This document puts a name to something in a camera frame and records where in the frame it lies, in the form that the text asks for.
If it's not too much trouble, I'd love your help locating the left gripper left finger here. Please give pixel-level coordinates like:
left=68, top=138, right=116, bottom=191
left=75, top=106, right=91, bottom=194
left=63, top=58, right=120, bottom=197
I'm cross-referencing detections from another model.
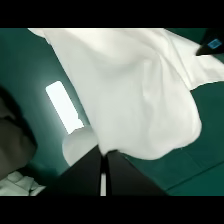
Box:
left=45, top=144, right=102, bottom=197

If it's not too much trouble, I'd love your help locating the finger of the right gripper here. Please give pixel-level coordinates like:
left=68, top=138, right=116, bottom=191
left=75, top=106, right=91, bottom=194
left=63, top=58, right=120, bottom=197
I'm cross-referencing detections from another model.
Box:
left=195, top=28, right=224, bottom=57

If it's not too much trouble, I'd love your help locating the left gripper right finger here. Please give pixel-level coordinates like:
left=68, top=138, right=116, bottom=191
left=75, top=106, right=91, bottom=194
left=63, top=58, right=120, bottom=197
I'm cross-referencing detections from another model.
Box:
left=106, top=150, right=168, bottom=197

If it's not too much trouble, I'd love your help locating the white shirt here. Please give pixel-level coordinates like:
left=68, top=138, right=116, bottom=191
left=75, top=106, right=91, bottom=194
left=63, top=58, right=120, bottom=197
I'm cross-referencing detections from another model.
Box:
left=27, top=28, right=224, bottom=161

